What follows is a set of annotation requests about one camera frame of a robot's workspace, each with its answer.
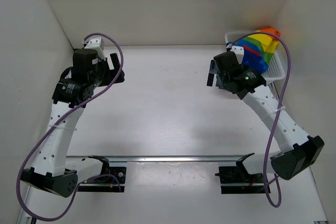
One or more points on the aluminium front rail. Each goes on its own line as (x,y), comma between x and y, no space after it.
(173,158)

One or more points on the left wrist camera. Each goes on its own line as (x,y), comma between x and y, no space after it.
(95,44)

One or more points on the white plastic basket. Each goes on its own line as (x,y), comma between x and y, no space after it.
(275,69)

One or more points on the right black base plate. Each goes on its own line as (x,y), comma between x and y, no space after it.
(236,180)

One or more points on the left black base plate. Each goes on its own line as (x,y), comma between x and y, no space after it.
(112,182)

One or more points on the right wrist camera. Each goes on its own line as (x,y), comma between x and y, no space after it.
(238,50)

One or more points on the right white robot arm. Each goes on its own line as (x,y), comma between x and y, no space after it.
(298,150)

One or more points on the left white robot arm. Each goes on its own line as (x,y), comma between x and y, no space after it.
(49,171)

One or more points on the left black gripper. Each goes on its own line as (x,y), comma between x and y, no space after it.
(111,74)

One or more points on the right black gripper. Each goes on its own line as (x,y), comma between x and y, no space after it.
(213,70)

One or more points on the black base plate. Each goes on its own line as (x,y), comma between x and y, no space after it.
(112,182)
(236,180)

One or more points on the rainbow striped shorts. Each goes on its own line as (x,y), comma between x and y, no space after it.
(258,51)

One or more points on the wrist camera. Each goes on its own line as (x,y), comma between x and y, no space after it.
(95,44)
(238,50)

